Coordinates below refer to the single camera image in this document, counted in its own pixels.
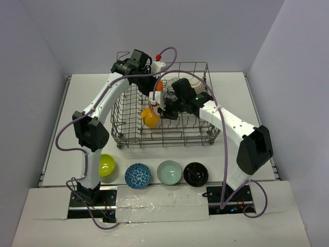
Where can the orange white patterned bowl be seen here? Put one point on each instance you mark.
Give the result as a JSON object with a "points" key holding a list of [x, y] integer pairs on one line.
{"points": [[155, 108]]}

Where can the light teal bowl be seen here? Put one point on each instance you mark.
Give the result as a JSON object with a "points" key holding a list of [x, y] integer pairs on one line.
{"points": [[169, 172]]}

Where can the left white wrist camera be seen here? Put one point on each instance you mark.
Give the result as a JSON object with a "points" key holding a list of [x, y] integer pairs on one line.
{"points": [[157, 65]]}

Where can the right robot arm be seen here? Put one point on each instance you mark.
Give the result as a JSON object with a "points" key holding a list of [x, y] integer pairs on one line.
{"points": [[254, 143]]}

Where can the black glossy bowl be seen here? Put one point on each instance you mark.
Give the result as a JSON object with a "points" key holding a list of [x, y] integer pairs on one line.
{"points": [[195, 174]]}

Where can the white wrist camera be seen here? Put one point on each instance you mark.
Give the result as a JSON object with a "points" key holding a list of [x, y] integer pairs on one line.
{"points": [[158, 97], [157, 65]]}

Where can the orange bowl white inside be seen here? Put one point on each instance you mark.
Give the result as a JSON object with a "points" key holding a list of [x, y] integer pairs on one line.
{"points": [[159, 86]]}

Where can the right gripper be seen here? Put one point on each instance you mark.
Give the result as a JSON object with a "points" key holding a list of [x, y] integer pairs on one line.
{"points": [[167, 113]]}

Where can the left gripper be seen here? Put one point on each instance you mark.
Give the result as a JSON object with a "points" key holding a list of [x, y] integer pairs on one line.
{"points": [[145, 86]]}

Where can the grey patterned bowl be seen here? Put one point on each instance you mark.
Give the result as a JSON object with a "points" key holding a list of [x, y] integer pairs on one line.
{"points": [[197, 85]]}

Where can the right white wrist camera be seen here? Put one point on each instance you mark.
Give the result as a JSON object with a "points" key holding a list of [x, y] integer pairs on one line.
{"points": [[158, 97]]}

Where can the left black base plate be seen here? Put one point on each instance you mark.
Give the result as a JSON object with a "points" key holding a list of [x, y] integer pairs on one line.
{"points": [[103, 209]]}

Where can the grey wire dish rack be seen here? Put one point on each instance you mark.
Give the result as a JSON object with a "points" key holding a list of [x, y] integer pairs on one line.
{"points": [[128, 128]]}

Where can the yellow-orange bowl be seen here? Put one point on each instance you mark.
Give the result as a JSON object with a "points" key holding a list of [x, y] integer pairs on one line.
{"points": [[149, 119]]}

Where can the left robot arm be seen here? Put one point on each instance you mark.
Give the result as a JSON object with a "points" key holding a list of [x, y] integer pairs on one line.
{"points": [[138, 69]]}

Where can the blue triangle pattern bowl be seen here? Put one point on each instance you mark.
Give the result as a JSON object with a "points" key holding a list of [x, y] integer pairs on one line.
{"points": [[138, 176]]}

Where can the lime green bowl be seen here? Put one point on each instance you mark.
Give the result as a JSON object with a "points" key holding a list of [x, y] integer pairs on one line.
{"points": [[107, 165]]}

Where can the blue floral bowl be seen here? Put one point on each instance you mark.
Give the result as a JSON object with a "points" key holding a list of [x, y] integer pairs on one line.
{"points": [[170, 92]]}

